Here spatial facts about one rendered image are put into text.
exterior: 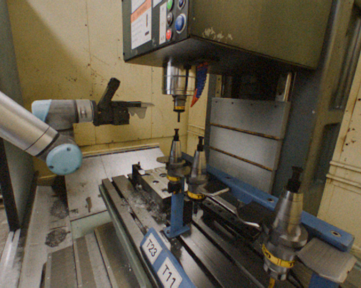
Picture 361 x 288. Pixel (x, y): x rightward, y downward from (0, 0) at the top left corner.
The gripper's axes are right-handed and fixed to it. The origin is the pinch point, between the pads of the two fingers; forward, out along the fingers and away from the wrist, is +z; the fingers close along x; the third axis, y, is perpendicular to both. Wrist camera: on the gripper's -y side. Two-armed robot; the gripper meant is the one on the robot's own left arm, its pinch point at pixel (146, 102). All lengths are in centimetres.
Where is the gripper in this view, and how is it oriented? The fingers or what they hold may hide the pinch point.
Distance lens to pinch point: 72.0
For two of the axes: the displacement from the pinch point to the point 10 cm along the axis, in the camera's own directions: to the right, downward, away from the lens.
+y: -0.1, 9.6, 2.6
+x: 5.5, 2.3, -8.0
